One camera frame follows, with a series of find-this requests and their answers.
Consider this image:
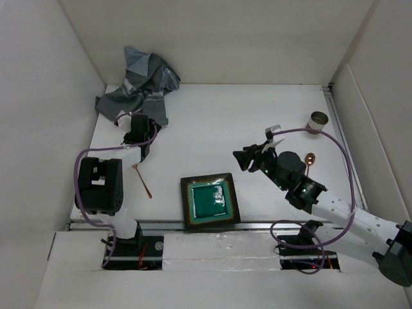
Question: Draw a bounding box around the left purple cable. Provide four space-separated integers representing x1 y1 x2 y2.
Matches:
74 112 158 268

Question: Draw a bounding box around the right aluminium rail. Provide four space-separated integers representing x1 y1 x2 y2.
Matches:
322 87 369 212

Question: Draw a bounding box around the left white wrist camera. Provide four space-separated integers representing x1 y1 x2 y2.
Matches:
115 110 131 133

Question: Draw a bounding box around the front aluminium rail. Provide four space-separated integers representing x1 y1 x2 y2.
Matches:
68 221 343 232

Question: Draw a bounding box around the square green ceramic plate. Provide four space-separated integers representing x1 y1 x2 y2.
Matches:
180 173 241 230

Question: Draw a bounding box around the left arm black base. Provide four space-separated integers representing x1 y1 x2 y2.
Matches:
101 225 164 271

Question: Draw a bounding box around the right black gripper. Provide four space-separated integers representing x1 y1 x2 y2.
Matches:
232 140 288 191

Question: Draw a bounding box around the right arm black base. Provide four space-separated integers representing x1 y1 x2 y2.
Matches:
276 220 341 270

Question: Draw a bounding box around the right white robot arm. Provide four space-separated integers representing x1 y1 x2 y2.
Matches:
233 145 411 287

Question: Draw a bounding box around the aluminium rail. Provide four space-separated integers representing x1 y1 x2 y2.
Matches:
68 221 343 232
322 87 369 212

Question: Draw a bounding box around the copper spoon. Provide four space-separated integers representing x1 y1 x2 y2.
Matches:
304 153 316 176

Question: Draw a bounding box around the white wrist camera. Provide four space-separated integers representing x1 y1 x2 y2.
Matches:
261 124 285 153
115 110 131 133

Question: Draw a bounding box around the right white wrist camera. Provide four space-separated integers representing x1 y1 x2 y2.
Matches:
261 124 285 153

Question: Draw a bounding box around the grey striped cloth placemat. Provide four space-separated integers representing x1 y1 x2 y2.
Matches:
95 46 181 126

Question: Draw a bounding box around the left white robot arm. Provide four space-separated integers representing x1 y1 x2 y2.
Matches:
75 113 161 256

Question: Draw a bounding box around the copper fork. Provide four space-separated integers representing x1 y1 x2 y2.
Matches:
132 164 153 199

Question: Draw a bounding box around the white and brown cup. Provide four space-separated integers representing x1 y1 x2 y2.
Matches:
306 111 329 135

